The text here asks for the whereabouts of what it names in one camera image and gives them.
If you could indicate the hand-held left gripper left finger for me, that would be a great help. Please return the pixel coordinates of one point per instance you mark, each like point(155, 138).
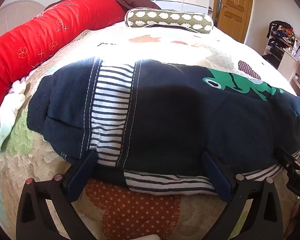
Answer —
point(82, 175)

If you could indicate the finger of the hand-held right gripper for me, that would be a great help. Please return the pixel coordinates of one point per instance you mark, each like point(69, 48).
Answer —
point(286, 156)

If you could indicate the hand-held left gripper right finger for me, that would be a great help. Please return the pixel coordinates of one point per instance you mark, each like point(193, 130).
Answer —
point(216, 177)

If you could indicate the navy striped frog print pants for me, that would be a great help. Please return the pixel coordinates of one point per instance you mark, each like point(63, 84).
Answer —
point(165, 120)

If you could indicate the patchwork heart quilt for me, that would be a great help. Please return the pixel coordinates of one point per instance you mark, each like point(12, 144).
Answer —
point(130, 215)

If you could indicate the shelf unit with clutter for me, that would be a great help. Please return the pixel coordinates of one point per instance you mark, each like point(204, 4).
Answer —
point(287, 65)

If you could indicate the white mint cloth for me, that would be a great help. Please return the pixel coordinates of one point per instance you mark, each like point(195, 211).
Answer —
point(12, 105)

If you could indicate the red bolster pillow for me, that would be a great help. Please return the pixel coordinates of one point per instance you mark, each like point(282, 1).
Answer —
point(40, 37)

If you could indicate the wooden door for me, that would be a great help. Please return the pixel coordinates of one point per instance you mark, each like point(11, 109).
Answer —
point(235, 10)

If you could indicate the green patterned pillow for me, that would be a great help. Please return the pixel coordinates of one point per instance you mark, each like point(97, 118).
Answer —
point(165, 16)

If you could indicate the round beige headboard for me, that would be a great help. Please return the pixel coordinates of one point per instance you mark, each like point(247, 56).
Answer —
point(12, 12)

